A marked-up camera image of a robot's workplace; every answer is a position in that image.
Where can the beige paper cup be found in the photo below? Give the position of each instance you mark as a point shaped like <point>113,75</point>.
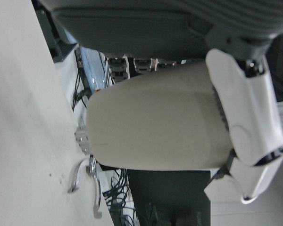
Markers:
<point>155,117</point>

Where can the teach pendant with red button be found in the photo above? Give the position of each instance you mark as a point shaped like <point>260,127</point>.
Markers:
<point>94,68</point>

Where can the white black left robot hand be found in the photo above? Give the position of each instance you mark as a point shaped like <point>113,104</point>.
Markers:
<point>143,28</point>

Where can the black rectangular box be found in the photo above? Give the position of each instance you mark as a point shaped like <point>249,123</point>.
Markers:
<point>167,193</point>

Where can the curved metal clamp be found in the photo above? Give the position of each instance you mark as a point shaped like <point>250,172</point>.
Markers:
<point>92,167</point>

